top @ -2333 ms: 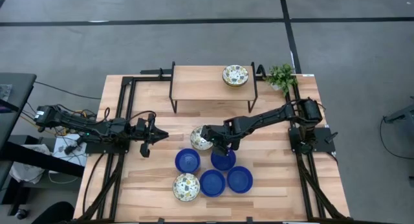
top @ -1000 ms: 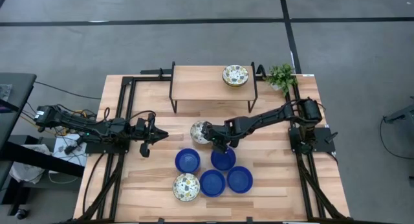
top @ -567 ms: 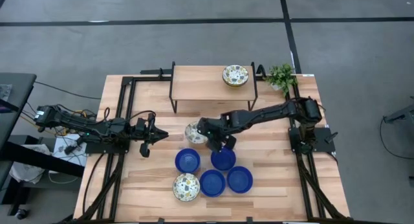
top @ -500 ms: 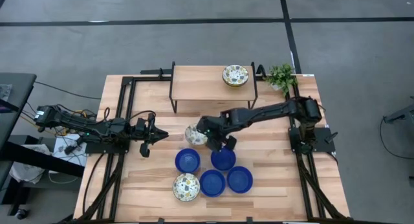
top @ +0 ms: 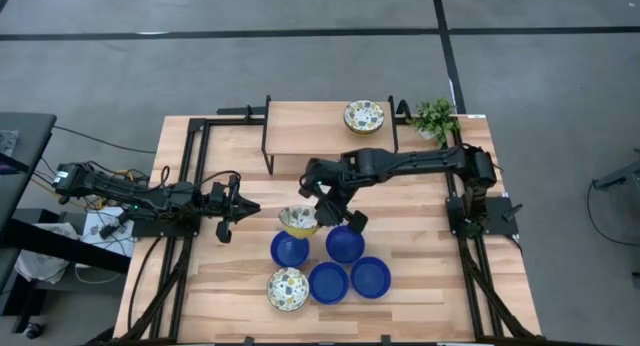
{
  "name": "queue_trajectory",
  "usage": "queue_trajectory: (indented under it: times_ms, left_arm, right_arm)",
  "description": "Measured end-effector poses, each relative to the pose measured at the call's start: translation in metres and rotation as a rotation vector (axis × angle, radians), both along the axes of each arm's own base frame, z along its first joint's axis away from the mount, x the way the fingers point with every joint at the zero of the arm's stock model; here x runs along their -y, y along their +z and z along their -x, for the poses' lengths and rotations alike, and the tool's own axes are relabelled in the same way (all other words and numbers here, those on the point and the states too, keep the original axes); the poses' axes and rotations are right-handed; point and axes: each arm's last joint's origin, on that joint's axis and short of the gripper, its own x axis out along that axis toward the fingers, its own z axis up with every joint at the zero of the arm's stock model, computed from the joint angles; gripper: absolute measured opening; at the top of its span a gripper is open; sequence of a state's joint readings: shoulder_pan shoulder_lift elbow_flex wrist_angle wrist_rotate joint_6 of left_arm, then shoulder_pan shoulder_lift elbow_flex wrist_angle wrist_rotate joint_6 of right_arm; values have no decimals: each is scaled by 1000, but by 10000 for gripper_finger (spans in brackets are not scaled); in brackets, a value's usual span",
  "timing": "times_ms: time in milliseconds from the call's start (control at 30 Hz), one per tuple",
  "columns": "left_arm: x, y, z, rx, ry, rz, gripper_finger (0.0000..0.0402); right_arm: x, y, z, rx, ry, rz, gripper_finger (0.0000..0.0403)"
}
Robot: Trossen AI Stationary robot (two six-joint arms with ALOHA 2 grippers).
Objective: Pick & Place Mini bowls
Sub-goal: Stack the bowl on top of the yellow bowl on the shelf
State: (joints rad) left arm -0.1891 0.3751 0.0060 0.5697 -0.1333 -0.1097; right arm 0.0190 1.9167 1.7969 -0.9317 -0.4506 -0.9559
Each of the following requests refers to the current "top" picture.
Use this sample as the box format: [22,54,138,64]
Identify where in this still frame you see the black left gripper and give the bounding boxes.
[207,174,262,226]

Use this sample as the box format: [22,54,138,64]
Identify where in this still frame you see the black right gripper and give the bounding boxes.
[298,158,351,228]

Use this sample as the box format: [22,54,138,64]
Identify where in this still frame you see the blue plastic mini bowl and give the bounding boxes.
[269,230,311,269]
[325,224,366,265]
[308,261,350,306]
[350,256,392,300]

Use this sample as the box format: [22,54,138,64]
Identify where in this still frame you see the yellow pear-print bowl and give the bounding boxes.
[266,266,311,313]
[277,205,321,240]
[343,99,386,136]

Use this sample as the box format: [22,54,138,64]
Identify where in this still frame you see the wooden shelf with black legs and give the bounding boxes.
[260,94,400,176]

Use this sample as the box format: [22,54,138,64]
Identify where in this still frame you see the green potted plant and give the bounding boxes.
[407,97,461,150]

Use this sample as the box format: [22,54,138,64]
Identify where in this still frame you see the white printed paper sheet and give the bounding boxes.
[79,205,136,257]

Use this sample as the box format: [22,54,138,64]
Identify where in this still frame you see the black bench beam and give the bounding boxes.
[0,219,132,276]

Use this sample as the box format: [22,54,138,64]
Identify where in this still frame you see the white plastic bag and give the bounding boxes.
[13,220,81,286]

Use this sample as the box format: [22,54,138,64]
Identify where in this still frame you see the grey side table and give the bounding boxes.
[0,111,58,247]

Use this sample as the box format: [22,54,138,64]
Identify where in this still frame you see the grey metal stand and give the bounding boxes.
[592,148,640,192]

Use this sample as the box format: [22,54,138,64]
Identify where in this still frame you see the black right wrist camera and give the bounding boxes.
[347,210,370,235]

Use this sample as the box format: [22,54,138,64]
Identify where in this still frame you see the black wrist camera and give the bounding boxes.
[215,218,234,245]
[347,210,370,235]

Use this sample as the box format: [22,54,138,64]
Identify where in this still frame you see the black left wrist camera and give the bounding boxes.
[215,218,234,245]

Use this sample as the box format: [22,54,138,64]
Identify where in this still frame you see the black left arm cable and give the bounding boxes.
[159,164,242,192]

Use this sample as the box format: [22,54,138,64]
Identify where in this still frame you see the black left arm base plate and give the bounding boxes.
[130,205,204,239]

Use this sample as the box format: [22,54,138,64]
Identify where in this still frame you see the yellow cable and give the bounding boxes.
[29,169,136,212]

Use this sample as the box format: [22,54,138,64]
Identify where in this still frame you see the thick black cable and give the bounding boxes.
[127,234,166,333]

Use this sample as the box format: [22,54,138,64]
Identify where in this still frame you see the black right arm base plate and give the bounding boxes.
[445,195,520,237]

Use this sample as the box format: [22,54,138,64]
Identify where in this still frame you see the white cable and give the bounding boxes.
[73,263,125,286]

